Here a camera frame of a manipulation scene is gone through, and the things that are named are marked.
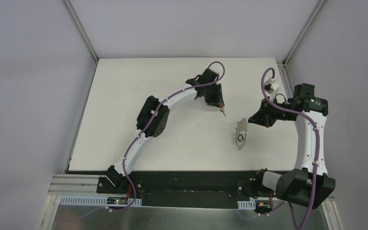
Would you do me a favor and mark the key with red tag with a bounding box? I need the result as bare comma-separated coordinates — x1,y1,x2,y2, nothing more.
219,106,226,117

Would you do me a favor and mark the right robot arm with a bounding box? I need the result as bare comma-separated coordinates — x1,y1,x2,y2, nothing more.
248,83,335,209

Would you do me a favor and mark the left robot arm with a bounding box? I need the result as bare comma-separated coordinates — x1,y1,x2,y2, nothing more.
105,67,225,194

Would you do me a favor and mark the right controller board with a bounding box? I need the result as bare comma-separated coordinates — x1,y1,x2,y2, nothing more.
255,202,273,213

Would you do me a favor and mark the controller board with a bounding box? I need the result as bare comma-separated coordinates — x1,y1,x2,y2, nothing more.
107,197,129,206
255,202,273,213

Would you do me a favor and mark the left controller board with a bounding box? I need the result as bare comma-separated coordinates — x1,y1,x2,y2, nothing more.
107,197,129,206

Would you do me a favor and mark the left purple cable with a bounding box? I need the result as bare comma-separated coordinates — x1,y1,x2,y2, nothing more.
60,61,226,221

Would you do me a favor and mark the purple cable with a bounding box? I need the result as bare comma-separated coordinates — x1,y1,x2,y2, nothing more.
60,61,226,221
238,67,321,230

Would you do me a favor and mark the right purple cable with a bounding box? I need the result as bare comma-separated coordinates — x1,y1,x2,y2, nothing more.
238,67,321,230

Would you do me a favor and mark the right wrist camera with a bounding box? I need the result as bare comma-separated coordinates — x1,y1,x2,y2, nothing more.
264,78,280,97

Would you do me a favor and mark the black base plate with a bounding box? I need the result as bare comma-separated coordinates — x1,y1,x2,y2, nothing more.
96,171,273,209

